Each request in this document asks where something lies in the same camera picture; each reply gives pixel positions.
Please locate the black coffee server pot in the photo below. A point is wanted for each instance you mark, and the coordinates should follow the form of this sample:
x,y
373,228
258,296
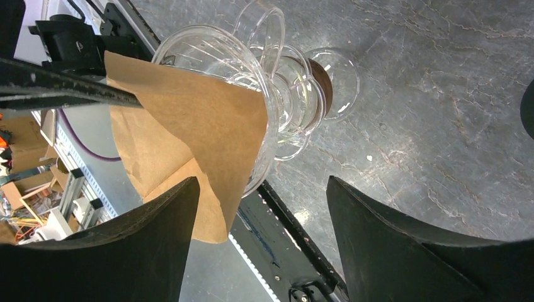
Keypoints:
x,y
527,110

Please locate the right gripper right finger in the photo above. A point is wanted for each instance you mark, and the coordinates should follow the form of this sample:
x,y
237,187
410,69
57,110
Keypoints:
x,y
388,255

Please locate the clear glass dripper with handle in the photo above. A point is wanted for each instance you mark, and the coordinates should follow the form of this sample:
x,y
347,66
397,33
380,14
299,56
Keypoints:
x,y
254,55

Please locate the glass carafe with brown band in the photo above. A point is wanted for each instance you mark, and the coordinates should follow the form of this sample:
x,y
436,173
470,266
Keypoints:
x,y
336,72

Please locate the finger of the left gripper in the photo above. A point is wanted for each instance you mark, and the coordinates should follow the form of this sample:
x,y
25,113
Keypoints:
x,y
26,86

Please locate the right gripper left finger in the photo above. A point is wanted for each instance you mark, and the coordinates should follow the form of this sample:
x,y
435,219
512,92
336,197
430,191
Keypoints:
x,y
138,256

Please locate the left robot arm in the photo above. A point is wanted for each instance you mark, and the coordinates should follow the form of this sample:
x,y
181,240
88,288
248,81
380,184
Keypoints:
x,y
71,45

